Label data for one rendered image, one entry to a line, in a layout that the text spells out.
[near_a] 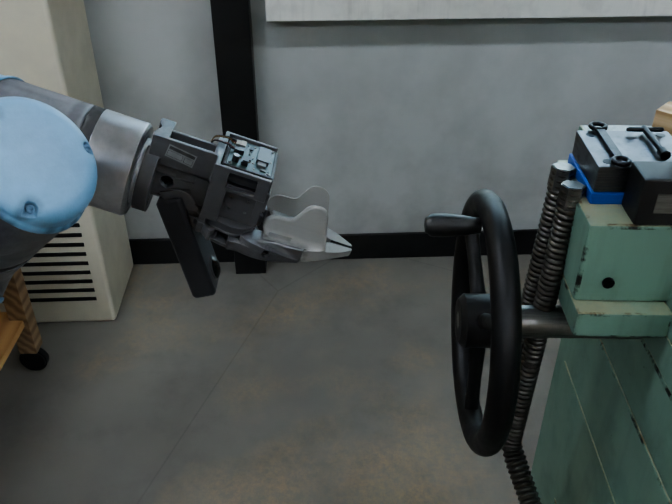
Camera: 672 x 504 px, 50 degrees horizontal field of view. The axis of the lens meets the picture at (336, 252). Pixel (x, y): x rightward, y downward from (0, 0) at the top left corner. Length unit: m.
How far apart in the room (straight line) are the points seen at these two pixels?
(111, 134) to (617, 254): 0.48
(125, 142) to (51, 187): 0.18
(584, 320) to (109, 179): 0.47
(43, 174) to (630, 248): 0.53
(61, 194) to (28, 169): 0.02
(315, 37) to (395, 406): 0.99
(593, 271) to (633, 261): 0.04
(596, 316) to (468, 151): 1.49
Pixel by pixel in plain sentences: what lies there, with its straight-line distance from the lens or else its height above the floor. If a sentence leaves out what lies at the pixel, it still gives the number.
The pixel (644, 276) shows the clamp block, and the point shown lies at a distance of 0.78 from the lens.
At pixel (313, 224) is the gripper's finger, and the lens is 0.68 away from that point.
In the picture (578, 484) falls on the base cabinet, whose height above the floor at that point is 0.50.
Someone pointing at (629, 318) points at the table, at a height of 0.87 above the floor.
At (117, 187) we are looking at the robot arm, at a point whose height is 1.01.
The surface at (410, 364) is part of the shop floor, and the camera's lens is 1.96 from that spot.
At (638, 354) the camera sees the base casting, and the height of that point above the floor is 0.78.
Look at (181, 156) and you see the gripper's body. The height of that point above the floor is 1.03.
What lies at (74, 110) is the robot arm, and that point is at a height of 1.07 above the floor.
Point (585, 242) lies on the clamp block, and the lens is 0.74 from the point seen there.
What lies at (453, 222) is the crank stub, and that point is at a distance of 0.75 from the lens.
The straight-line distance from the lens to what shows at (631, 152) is 0.78.
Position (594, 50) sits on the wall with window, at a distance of 2.19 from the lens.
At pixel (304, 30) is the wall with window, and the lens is 2.02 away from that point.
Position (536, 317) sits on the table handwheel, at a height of 0.82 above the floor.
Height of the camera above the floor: 1.32
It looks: 34 degrees down
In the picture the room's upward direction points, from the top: straight up
